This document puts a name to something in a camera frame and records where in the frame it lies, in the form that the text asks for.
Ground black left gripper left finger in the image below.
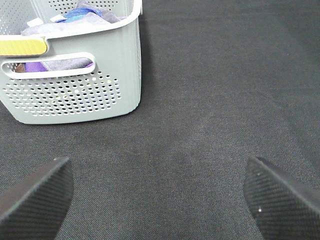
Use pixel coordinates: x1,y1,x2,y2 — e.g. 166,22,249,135
0,157,74,240

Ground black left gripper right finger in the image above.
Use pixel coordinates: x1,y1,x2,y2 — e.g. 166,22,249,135
243,156,320,240

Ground black table mat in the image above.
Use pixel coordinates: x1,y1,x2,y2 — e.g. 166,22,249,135
0,0,320,240

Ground grey perforated laundry basket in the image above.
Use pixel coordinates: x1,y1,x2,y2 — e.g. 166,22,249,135
0,0,143,125

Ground purple cloth in basket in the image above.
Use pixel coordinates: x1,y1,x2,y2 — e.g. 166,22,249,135
24,62,93,73

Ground grey cloth in basket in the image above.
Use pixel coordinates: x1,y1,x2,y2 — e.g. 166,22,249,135
21,12,126,36

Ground blue cloth in basket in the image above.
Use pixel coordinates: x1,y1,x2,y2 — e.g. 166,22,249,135
53,7,96,23

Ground yellow basket handle pad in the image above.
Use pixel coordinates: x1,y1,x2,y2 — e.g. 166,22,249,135
0,38,48,56

